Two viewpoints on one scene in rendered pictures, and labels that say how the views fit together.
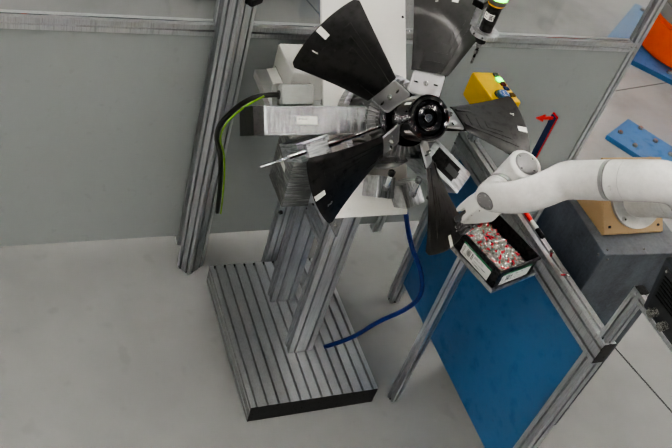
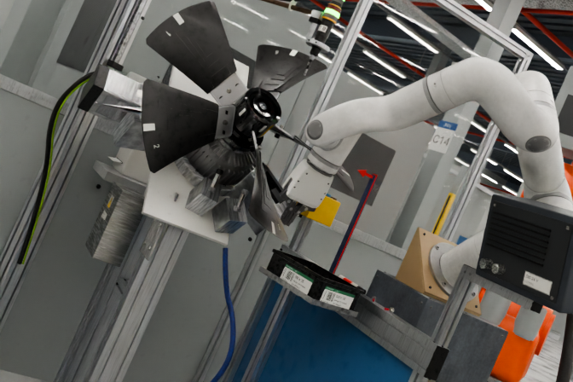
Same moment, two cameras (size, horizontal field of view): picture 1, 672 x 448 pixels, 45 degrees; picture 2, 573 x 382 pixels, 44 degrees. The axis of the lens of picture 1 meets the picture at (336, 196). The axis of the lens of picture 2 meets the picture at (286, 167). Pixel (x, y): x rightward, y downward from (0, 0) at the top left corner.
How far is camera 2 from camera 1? 1.36 m
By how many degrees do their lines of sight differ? 41
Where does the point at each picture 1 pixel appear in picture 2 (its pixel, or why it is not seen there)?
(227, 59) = (76, 116)
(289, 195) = (104, 244)
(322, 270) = (121, 327)
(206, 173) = (17, 246)
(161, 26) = (21, 87)
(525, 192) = (355, 107)
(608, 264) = (431, 316)
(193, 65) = (38, 141)
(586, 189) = (413, 96)
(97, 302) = not seen: outside the picture
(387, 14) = not seen: hidden behind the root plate
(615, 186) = (440, 80)
